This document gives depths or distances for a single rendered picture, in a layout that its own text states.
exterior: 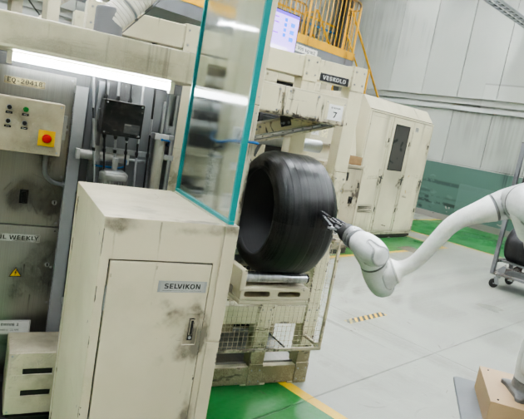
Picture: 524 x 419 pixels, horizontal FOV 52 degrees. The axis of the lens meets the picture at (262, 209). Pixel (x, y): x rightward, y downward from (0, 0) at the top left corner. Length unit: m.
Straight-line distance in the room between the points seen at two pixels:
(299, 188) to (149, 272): 0.96
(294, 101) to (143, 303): 1.49
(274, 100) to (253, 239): 0.71
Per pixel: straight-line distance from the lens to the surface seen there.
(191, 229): 1.58
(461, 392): 2.48
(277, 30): 6.47
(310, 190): 2.36
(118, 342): 1.64
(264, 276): 2.47
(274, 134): 2.86
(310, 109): 2.80
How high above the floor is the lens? 1.58
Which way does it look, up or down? 9 degrees down
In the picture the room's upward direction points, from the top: 10 degrees clockwise
